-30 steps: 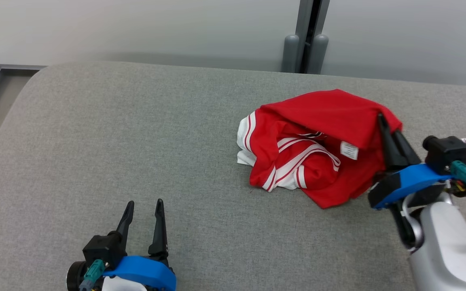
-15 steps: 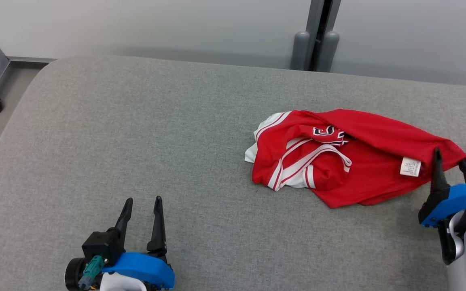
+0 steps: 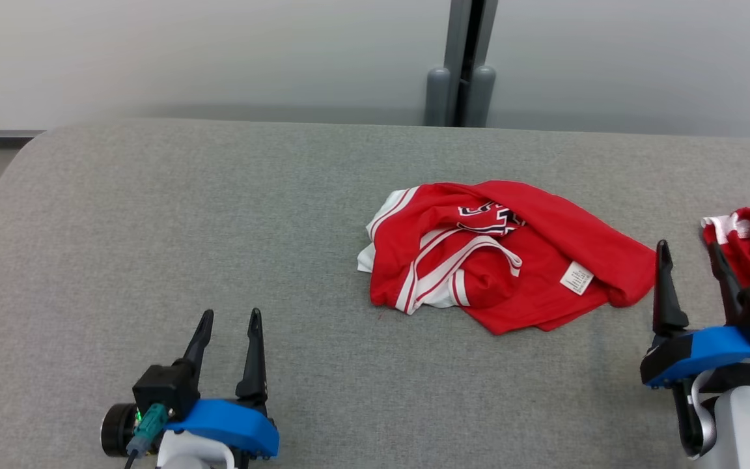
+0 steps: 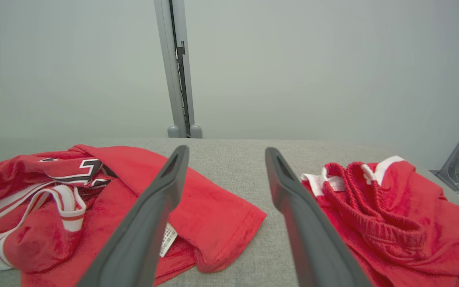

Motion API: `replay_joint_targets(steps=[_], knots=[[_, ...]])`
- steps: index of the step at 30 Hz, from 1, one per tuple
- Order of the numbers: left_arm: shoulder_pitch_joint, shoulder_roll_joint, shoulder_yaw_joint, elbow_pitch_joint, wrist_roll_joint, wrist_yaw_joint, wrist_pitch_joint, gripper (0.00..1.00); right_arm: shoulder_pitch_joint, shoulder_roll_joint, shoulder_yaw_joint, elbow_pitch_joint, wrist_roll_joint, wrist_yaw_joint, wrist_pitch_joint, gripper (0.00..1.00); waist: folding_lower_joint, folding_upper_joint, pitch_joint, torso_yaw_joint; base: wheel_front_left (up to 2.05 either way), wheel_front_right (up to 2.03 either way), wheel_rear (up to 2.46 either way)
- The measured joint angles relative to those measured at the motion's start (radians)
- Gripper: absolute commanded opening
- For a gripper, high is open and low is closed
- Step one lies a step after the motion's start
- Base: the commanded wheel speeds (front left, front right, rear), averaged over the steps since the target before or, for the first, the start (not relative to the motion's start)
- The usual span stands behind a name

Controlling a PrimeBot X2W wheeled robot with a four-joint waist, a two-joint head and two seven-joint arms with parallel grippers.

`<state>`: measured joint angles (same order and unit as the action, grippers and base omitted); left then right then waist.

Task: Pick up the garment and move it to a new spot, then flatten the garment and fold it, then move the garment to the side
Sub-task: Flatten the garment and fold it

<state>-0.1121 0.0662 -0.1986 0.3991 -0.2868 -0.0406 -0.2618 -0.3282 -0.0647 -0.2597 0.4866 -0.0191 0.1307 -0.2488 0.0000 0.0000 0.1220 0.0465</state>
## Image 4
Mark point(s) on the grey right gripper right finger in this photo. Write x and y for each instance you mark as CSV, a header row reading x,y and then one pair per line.
x,y
313,239

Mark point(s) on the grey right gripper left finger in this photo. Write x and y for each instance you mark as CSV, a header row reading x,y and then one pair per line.
x,y
142,235

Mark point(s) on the red jersey with white trim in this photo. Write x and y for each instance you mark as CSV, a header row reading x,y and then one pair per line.
x,y
217,215

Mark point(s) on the red shorts with white stripe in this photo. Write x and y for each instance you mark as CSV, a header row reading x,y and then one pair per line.
x,y
424,235

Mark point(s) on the aluminium profile post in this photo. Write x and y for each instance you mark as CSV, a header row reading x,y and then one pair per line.
x,y
165,59

